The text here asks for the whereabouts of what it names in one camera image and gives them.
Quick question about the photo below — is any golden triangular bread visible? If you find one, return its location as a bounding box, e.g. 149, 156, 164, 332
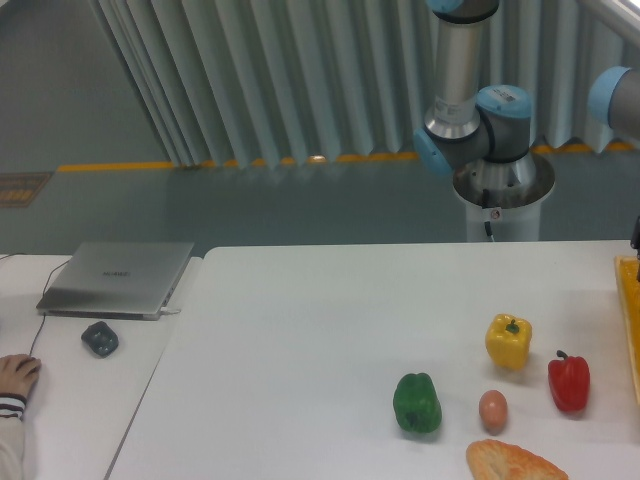
466, 439, 569, 480

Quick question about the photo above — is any brown egg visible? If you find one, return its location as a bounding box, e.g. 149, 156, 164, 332
478, 390, 508, 434

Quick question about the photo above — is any white striped sleeve forearm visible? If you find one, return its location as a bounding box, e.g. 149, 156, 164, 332
1, 393, 26, 480

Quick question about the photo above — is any person's hand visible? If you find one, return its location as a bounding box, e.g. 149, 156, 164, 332
0, 354, 42, 400

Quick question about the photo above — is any dark mouse cable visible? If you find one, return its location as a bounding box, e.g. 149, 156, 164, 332
0, 251, 74, 359

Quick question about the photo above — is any yellow woven basket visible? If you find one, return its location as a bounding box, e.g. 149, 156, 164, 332
614, 255, 639, 403

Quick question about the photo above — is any green bell pepper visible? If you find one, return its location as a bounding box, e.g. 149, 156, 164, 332
392, 372, 442, 434

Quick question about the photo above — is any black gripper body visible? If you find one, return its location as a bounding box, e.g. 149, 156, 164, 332
630, 217, 640, 250

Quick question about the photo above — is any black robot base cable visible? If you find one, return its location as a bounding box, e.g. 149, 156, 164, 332
480, 188, 497, 243

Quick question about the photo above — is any yellow bell pepper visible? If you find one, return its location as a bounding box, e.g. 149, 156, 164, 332
485, 314, 533, 371

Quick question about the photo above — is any red bell pepper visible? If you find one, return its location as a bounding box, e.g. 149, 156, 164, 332
548, 350, 591, 414

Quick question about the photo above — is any silver closed laptop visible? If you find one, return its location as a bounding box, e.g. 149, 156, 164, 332
37, 242, 193, 320

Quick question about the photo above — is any small black plastic device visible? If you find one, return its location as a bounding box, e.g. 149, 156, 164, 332
81, 321, 119, 358

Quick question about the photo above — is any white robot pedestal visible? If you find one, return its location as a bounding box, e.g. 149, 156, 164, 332
453, 153, 555, 242

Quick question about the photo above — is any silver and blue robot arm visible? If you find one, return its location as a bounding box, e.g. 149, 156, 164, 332
413, 1, 639, 242

